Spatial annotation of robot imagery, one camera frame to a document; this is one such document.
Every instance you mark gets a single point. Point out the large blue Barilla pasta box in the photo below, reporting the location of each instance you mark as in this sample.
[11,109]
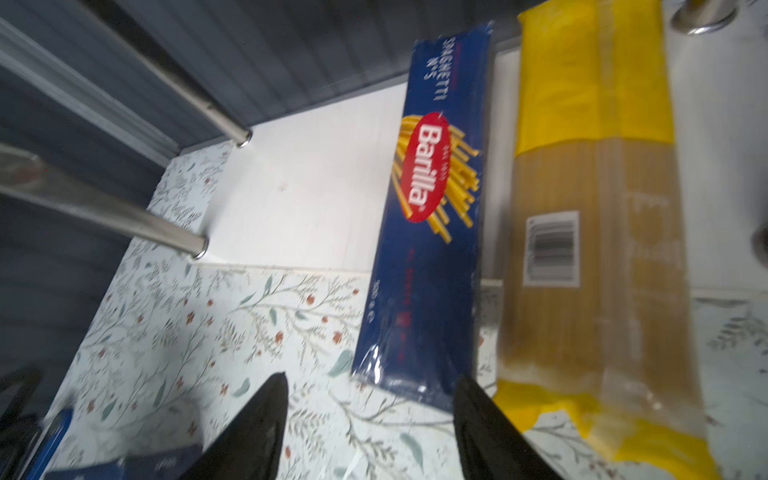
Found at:
[169,464]

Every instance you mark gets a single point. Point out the white two-tier shelf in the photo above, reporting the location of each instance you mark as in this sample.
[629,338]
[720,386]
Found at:
[307,191]

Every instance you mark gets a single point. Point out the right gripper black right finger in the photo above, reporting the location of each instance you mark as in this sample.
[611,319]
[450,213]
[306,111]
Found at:
[489,446]

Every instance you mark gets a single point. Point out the narrow blue Barilla spaghetti box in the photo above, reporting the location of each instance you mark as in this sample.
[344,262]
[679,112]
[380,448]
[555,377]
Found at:
[417,333]

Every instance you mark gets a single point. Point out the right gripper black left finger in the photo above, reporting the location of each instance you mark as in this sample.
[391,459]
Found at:
[250,447]

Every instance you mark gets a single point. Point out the yellow spaghetti bag back side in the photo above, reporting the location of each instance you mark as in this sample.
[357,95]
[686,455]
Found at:
[597,307]

